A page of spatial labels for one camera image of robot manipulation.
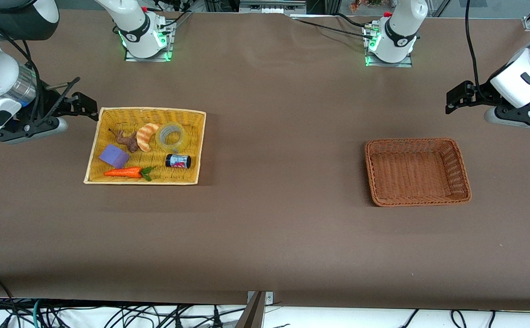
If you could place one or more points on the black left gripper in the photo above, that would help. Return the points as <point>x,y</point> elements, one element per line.
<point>479,94</point>

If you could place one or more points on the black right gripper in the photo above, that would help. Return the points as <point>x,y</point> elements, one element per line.
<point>51,101</point>

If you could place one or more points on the yellowish clear tape roll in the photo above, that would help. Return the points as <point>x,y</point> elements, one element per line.
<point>180,145</point>

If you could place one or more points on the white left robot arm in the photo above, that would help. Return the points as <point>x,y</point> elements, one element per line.
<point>520,77</point>

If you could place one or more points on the purple foam block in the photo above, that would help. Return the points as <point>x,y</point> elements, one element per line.
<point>114,156</point>

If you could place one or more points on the brown toy dinosaur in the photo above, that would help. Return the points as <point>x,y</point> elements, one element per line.
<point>130,142</point>

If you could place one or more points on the toy croissant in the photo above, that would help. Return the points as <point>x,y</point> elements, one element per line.
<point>145,135</point>

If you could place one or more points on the orange toy carrot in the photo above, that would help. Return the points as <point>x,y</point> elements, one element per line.
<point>124,172</point>

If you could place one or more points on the brown wicker basket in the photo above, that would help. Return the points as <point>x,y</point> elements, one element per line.
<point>415,173</point>

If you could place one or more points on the small black can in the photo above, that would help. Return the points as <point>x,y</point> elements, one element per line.
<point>177,161</point>

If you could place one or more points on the yellow wicker basket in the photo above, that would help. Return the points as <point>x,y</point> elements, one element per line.
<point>187,177</point>

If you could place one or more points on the grey background device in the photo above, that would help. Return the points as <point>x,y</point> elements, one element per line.
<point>269,7</point>

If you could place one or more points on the brown table cover sheet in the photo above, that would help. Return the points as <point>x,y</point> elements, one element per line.
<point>283,228</point>

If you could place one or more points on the brown slanted bar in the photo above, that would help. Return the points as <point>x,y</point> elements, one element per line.
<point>252,314</point>

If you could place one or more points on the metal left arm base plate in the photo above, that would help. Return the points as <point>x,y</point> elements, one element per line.
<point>401,64</point>

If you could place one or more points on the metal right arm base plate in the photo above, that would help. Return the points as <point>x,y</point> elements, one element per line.
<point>133,58</point>

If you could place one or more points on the metal table edge bracket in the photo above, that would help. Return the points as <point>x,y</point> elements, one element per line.
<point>268,298</point>

